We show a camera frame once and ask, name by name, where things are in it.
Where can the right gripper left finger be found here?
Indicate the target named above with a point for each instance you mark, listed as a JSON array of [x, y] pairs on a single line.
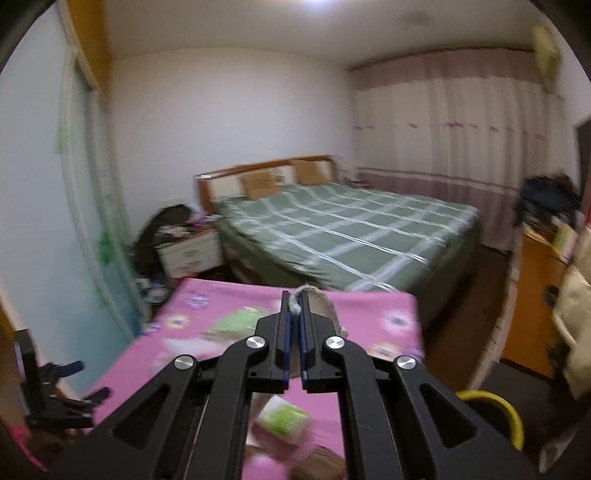
[[276, 330]]

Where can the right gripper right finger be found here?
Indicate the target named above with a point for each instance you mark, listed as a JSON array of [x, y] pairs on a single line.
[[317, 375]]

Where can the green label clear jar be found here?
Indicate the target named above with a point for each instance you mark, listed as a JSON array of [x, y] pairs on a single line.
[[283, 421]]

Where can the white tissue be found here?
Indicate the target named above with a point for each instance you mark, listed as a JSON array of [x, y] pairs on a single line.
[[294, 306]]

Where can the yellow rimmed trash bin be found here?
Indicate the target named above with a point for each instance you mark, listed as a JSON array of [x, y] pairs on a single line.
[[498, 412]]

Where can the pink floral tablecloth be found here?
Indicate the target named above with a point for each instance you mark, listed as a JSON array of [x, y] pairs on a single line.
[[202, 318]]

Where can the brown cardboard piece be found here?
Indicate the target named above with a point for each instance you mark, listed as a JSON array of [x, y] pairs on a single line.
[[321, 463]]

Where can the white nightstand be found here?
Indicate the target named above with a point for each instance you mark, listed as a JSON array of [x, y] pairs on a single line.
[[191, 256]]

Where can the green plaid bed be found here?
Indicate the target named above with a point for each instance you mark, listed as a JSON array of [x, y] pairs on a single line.
[[344, 239]]

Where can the black clothes on nightstand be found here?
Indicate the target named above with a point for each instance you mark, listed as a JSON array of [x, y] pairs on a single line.
[[170, 224]]

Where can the left brown pillow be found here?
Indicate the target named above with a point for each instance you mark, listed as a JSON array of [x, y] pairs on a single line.
[[259, 184]]

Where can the brown pillow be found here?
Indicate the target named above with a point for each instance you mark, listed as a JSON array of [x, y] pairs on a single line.
[[259, 184], [308, 173]]

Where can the wooden headboard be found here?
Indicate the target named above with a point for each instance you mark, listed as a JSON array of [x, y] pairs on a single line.
[[227, 182]]

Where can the right brown pillow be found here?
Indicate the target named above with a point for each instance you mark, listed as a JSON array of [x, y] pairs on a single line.
[[308, 173]]

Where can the orange wooden desk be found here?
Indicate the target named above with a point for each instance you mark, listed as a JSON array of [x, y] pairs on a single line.
[[531, 331]]

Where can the sliding wardrobe door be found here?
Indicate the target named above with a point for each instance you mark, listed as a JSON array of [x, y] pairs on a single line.
[[94, 198]]

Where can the cream puffer jacket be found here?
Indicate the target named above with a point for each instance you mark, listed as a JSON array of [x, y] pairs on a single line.
[[571, 316]]

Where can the pink striped curtain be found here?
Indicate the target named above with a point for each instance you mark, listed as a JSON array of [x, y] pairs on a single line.
[[465, 126]]

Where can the dark clothes pile on desk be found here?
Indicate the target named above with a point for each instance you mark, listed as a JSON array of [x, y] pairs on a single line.
[[542, 198]]

